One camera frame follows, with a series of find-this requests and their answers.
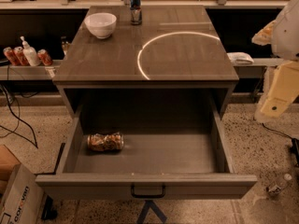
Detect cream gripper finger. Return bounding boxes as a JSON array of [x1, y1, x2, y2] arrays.
[[254, 61, 299, 123], [251, 21, 276, 46]]

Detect orange can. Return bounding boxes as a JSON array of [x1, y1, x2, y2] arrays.
[[87, 133, 124, 152]]

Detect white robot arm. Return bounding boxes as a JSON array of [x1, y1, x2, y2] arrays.
[[251, 0, 299, 123]]

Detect blue silver drink can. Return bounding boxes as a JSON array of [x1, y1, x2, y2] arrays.
[[130, 0, 142, 25]]

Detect open grey top drawer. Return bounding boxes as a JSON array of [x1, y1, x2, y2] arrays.
[[36, 89, 257, 200]]

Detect red can right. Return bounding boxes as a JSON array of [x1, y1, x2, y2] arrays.
[[37, 49, 53, 66]]

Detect red can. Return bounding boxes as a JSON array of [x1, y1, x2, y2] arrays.
[[3, 47, 20, 65], [37, 49, 53, 66], [13, 47, 29, 66]]

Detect red can middle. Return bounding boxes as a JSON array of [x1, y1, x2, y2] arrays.
[[13, 47, 29, 66]]

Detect red can far left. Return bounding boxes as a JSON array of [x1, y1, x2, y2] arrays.
[[3, 47, 20, 65]]

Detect low grey shelf right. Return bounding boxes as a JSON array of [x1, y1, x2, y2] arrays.
[[234, 58, 283, 78]]

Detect low grey shelf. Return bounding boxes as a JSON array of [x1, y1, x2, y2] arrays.
[[0, 60, 61, 81], [234, 58, 283, 78]]

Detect white folded cloth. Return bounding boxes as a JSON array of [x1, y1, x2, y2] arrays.
[[227, 52, 254, 64]]

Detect grey wooden cabinet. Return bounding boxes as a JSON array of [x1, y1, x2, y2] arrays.
[[53, 5, 238, 115]]

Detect clear plastic water bottle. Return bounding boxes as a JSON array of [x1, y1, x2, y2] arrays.
[[266, 174, 292, 196]]

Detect white ceramic bowl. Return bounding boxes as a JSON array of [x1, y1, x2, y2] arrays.
[[84, 12, 117, 39]]

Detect small dark glass bottle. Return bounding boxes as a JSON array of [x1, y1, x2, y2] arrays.
[[61, 36, 70, 54]]

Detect white pump bottle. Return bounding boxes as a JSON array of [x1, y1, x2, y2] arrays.
[[21, 36, 40, 66]]

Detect low grey shelf left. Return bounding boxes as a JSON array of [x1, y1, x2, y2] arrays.
[[0, 60, 61, 81]]

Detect cardboard box with print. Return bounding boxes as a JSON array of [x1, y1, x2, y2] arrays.
[[0, 145, 44, 224]]

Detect black floor cable right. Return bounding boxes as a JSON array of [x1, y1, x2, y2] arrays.
[[261, 122, 299, 161]]

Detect black floor cable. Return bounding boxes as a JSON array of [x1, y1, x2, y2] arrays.
[[0, 83, 39, 149], [261, 122, 299, 161]]

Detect black drawer handle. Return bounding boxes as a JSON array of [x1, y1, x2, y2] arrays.
[[131, 185, 165, 199]]

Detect black floor cable left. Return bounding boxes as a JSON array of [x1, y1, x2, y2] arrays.
[[0, 83, 39, 149]]

